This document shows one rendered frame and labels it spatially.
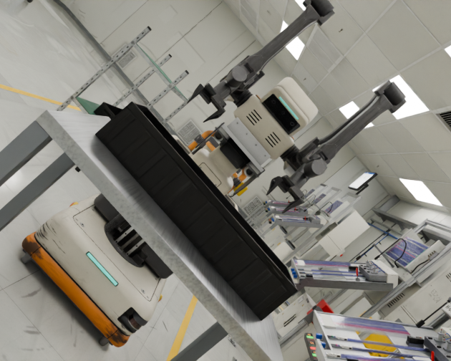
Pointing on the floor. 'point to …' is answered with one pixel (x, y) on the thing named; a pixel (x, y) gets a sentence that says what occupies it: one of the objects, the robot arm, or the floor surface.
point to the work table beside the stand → (73, 141)
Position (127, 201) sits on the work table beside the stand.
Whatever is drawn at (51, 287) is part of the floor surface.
